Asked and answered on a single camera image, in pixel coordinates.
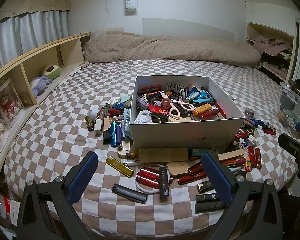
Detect black lighter gold emblem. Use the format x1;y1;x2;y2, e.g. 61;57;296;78
195;194;220;203

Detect dark red lighter gold top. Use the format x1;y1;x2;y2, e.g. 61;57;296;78
177;174;208;185

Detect heap of lighters and trinkets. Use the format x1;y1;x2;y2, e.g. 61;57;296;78
134;82;228;124

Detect cardboard strip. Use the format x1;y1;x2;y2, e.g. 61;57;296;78
139;147;189;163

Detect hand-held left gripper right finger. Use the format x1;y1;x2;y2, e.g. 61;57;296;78
201;151;283;240

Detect rounded wooden piece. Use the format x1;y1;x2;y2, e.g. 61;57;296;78
117;140;133;158

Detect blue metallic lighter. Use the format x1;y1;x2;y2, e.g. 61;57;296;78
110;121;120;147

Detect red white packet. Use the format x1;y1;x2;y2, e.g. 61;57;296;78
0;194;18;221

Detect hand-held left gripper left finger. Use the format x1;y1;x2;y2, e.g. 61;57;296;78
16;151;99;240

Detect white crochet piece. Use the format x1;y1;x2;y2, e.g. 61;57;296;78
134;110;153;124

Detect pile of lighters and clips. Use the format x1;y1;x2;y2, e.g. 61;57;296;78
100;96;133;146

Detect black lighter white script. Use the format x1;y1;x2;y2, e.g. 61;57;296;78
158;167;170;197

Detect white cardboard box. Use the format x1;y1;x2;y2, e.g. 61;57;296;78
129;75;246;153

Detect zebra hair claw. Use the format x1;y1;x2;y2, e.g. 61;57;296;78
167;83;190;98

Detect black lighter gold top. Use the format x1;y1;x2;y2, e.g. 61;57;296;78
196;181;214;194

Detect wooden headboard shelf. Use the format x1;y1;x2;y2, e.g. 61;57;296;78
0;32;92;195

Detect beige quilted blanket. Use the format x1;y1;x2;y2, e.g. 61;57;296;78
84;29;262;69

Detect wooden closet shelves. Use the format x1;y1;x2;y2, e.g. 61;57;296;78
246;22;297;84

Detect plain black lighter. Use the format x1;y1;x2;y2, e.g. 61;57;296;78
112;184;148;204

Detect white plastic ring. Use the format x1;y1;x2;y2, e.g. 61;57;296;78
136;164;173;194

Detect purple plush toy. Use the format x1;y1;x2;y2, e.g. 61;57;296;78
30;76;53;95

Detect checkered bed sheet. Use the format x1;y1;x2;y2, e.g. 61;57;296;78
4;59;300;230

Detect clear plastic storage bin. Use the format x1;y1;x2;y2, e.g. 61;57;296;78
279;81;300;130

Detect rounded wooden coaster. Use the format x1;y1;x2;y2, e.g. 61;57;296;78
167;160;189;175

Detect small brown pouch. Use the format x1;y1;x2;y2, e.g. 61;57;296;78
21;92;37;107

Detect clear display case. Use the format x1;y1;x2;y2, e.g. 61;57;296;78
0;79;24;129

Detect matte black lighter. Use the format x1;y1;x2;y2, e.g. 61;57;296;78
194;201;228;214

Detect white hanging cord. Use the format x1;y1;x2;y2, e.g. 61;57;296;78
103;0;111;28

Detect grey curtain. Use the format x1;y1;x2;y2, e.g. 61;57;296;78
0;9;70;75

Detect cluster of pens and lighters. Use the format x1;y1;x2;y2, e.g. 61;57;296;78
234;108;277;153

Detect pink scissors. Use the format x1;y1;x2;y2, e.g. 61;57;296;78
169;99;196;119

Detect shiny red foil packet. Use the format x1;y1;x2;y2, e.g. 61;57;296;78
247;146;255;168

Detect green plush toy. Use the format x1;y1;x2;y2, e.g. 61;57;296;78
41;65;63;79

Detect red black tool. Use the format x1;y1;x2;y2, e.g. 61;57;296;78
263;124;277;136

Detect glossy red lighter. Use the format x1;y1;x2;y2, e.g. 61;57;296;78
140;168;163;178
136;176;162;189

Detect brown paper valance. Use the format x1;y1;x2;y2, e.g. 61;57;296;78
0;0;72;22

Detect dark red lettered packet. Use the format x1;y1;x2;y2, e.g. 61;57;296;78
254;148;262;169

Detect brown cardboard box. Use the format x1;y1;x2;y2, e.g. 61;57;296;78
218;149;244;161

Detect brown lighter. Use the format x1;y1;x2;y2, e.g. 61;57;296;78
86;116;95;132

